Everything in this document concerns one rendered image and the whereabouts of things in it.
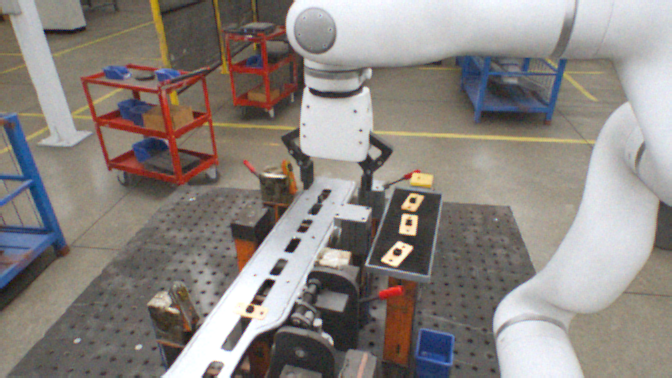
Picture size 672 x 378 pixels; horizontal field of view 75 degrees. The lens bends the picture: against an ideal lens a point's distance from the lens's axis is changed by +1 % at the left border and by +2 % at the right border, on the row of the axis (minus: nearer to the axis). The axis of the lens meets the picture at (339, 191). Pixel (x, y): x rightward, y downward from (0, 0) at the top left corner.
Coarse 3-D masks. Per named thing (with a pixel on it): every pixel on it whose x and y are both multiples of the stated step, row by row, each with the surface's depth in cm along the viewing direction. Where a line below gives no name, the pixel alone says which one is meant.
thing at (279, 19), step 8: (256, 0) 768; (264, 0) 767; (272, 0) 767; (280, 0) 766; (288, 0) 763; (256, 8) 774; (264, 8) 774; (272, 8) 773; (280, 8) 772; (288, 8) 770; (264, 16) 781; (272, 16) 779; (280, 16) 778; (280, 24) 784; (272, 40) 798; (280, 40) 796
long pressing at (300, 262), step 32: (320, 192) 154; (352, 192) 154; (288, 224) 137; (320, 224) 137; (256, 256) 123; (288, 256) 123; (256, 288) 112; (288, 288) 112; (224, 320) 102; (256, 320) 102; (192, 352) 95; (224, 352) 95
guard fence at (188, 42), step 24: (168, 0) 493; (192, 0) 550; (216, 0) 615; (240, 0) 713; (168, 24) 496; (192, 24) 557; (216, 24) 624; (240, 24) 721; (168, 48) 498; (192, 48) 559; (216, 48) 630; (240, 48) 725
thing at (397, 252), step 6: (396, 246) 100; (402, 246) 101; (408, 246) 100; (390, 252) 98; (396, 252) 97; (402, 252) 98; (408, 252) 98; (384, 258) 96; (390, 258) 96; (396, 258) 96; (402, 258) 97; (390, 264) 95; (396, 264) 95
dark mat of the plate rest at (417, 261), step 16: (400, 192) 122; (416, 192) 122; (400, 208) 115; (416, 208) 115; (432, 208) 115; (384, 224) 108; (400, 224) 109; (416, 224) 108; (432, 224) 109; (384, 240) 103; (400, 240) 103; (416, 240) 103; (432, 240) 103; (416, 256) 98; (416, 272) 93
